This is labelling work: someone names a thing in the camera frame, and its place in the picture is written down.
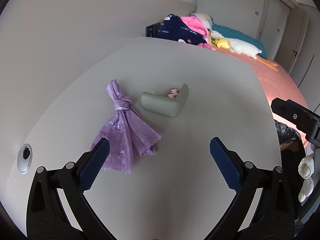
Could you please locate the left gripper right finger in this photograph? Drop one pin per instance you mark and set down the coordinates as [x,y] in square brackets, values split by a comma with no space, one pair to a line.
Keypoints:
[262,207]

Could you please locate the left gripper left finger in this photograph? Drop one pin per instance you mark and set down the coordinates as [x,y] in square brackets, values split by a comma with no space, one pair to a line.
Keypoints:
[57,207]

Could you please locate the purple plastic bag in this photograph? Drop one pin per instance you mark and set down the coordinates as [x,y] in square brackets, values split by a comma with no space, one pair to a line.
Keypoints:
[126,132]

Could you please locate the grey foam corner guard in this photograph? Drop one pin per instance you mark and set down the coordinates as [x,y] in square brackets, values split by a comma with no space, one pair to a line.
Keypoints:
[166,106]

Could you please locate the black lined trash bin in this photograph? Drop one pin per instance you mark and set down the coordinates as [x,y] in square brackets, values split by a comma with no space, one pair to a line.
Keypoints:
[286,135]

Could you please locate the right white gloved hand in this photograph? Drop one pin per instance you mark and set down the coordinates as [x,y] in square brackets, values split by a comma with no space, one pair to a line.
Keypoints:
[306,169]

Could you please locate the pink bed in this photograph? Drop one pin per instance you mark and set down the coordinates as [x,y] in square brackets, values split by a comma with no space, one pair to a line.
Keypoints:
[240,90]

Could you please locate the white goose plush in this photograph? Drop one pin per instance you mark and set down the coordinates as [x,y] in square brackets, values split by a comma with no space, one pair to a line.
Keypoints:
[241,47]

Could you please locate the white door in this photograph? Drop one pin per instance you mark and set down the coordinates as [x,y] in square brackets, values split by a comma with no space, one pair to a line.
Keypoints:
[272,26]

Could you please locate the yellow duck plush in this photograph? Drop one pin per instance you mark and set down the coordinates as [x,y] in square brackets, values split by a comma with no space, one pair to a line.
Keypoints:
[222,43]

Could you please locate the teal pillow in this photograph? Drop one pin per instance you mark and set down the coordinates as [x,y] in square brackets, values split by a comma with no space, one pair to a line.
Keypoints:
[232,33]

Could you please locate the patterned grey yellow pillow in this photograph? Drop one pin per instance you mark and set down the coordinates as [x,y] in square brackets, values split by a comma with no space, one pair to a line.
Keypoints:
[205,18]

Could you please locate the pink fleece garment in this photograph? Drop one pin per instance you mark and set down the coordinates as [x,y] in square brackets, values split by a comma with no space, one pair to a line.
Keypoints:
[197,25]

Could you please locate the navy blue blanket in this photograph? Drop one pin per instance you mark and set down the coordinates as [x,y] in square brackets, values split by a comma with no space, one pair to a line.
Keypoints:
[174,29]

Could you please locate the silver desk cable grommet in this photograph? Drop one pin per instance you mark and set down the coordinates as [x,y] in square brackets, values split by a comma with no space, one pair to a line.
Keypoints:
[24,158]

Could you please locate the black wall socket panel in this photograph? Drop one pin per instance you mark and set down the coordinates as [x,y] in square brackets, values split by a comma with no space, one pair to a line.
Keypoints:
[152,30]

